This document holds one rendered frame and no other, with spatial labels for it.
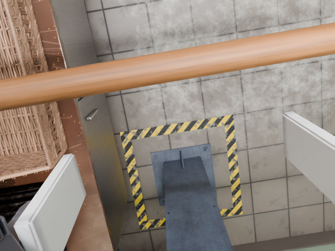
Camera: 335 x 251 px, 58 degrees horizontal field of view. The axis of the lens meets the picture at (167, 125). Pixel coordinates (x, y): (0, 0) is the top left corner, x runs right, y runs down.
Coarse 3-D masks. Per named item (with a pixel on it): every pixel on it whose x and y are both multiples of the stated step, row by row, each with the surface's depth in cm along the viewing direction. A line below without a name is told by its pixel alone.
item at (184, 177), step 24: (216, 120) 155; (168, 168) 151; (192, 168) 147; (168, 192) 128; (192, 192) 125; (240, 192) 168; (144, 216) 170; (168, 216) 111; (192, 216) 109; (216, 216) 107; (168, 240) 98; (192, 240) 96; (216, 240) 95
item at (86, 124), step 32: (32, 0) 84; (64, 0) 100; (64, 32) 94; (64, 64) 89; (96, 96) 123; (64, 128) 94; (96, 128) 114; (96, 160) 107; (96, 192) 101; (96, 224) 104
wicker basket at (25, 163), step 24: (0, 0) 83; (24, 0) 79; (0, 24) 84; (24, 24) 84; (0, 48) 86; (24, 48) 75; (0, 72) 88; (24, 72) 74; (0, 120) 92; (48, 120) 84; (0, 144) 94; (24, 144) 94; (48, 144) 81; (0, 168) 86; (24, 168) 82; (48, 168) 81
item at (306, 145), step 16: (288, 112) 18; (288, 128) 18; (304, 128) 16; (320, 128) 15; (288, 144) 18; (304, 144) 16; (320, 144) 14; (304, 160) 16; (320, 160) 14; (320, 176) 15
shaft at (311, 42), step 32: (288, 32) 29; (320, 32) 28; (96, 64) 29; (128, 64) 29; (160, 64) 28; (192, 64) 28; (224, 64) 29; (256, 64) 29; (0, 96) 29; (32, 96) 29; (64, 96) 29
